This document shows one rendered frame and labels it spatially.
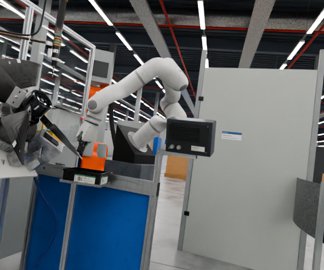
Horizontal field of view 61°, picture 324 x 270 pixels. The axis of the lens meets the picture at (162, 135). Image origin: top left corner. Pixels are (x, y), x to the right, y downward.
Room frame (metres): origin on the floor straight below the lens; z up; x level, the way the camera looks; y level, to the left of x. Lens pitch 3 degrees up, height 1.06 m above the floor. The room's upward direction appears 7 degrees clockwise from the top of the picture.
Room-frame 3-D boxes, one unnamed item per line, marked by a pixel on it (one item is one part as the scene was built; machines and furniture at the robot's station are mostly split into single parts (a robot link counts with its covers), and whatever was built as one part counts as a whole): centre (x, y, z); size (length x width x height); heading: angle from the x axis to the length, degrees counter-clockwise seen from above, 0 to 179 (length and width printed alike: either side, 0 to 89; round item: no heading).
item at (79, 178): (1.60, 0.40, 0.84); 0.22 x 0.17 x 0.07; 84
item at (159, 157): (1.62, 0.00, 0.96); 0.03 x 0.03 x 0.20; 70
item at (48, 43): (1.47, 0.63, 1.49); 0.09 x 0.07 x 0.10; 105
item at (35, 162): (1.44, 0.63, 0.91); 0.12 x 0.08 x 0.12; 70
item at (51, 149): (1.53, 0.63, 0.98); 0.20 x 0.16 x 0.20; 70
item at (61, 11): (1.47, 0.62, 1.68); 0.03 x 0.03 x 0.21
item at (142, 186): (1.77, 0.40, 0.82); 0.90 x 0.04 x 0.08; 70
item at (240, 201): (2.83, -0.89, 1.10); 1.21 x 0.05 x 2.20; 70
